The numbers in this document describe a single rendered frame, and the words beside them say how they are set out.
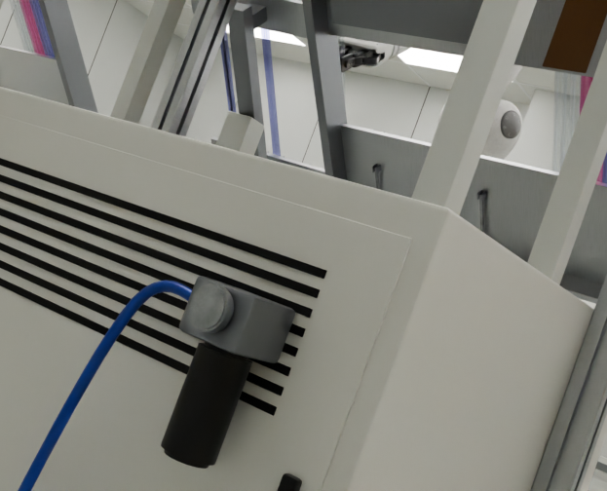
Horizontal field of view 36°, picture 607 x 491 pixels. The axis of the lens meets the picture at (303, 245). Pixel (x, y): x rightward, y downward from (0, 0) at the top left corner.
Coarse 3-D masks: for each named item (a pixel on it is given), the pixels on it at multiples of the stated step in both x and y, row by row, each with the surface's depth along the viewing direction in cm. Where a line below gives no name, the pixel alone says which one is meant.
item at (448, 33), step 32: (352, 0) 152; (384, 0) 147; (416, 0) 144; (448, 0) 140; (480, 0) 137; (544, 0) 134; (352, 32) 160; (384, 32) 156; (416, 32) 147; (448, 32) 143; (544, 32) 137
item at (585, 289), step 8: (568, 280) 157; (576, 280) 156; (584, 280) 156; (568, 288) 155; (576, 288) 154; (584, 288) 154; (592, 288) 154; (600, 288) 154; (576, 296) 154; (584, 296) 153; (592, 296) 152
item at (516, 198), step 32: (352, 128) 172; (352, 160) 176; (384, 160) 171; (416, 160) 166; (480, 160) 157; (480, 192) 160; (512, 192) 156; (544, 192) 152; (512, 224) 160; (576, 256) 155
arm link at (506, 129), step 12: (504, 108) 215; (516, 108) 218; (504, 120) 214; (516, 120) 216; (492, 132) 214; (504, 132) 215; (516, 132) 217; (492, 144) 216; (504, 144) 217; (504, 156) 220
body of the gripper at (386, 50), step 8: (344, 40) 196; (352, 40) 196; (360, 40) 196; (352, 48) 196; (360, 48) 195; (368, 48) 193; (376, 48) 193; (384, 48) 196; (392, 48) 200; (368, 56) 195; (384, 56) 197; (368, 64) 196; (376, 64) 197
